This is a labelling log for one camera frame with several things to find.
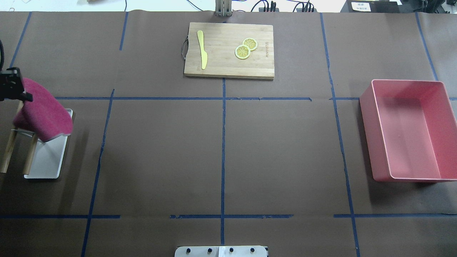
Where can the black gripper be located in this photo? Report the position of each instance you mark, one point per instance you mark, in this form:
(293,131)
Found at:
(10,85)

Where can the magenta cleaning cloth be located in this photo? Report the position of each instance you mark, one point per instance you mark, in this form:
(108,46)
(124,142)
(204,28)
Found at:
(45,115)

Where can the white towel rack stand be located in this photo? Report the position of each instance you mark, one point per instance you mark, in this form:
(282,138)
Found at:
(43,160)

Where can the yellow plastic knife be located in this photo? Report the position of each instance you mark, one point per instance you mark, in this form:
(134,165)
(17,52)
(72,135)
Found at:
(203,53)

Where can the bamboo cutting board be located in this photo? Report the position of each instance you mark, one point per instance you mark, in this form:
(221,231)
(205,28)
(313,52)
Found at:
(221,39)

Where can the lemon slice front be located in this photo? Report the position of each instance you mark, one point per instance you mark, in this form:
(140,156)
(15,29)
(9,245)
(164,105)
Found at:
(242,52)

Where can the lemon slice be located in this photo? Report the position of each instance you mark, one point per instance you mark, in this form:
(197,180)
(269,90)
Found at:
(251,43)
(242,52)

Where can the lemon slice back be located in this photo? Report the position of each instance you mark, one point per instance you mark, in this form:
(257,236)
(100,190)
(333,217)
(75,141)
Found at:
(251,43)

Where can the pink plastic bin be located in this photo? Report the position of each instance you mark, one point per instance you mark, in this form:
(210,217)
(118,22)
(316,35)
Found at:
(411,131)

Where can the aluminium frame post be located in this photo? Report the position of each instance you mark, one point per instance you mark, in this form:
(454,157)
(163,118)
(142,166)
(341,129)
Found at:
(223,8)

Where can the white camera pole mount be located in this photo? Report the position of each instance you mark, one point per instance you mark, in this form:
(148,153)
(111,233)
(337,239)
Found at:
(222,251)

